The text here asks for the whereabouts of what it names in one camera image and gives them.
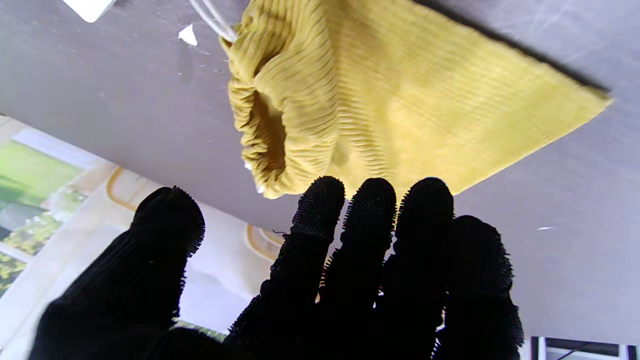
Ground small white paper scrap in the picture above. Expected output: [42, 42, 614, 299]
[178, 23, 199, 47]

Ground printed sunroom backdrop banner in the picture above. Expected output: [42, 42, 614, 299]
[0, 115, 286, 360]

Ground white charger head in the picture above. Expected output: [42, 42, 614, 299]
[62, 0, 117, 23]

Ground mustard yellow drawstring bag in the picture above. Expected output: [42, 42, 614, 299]
[189, 0, 613, 200]

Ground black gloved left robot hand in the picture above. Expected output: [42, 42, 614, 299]
[27, 175, 526, 360]

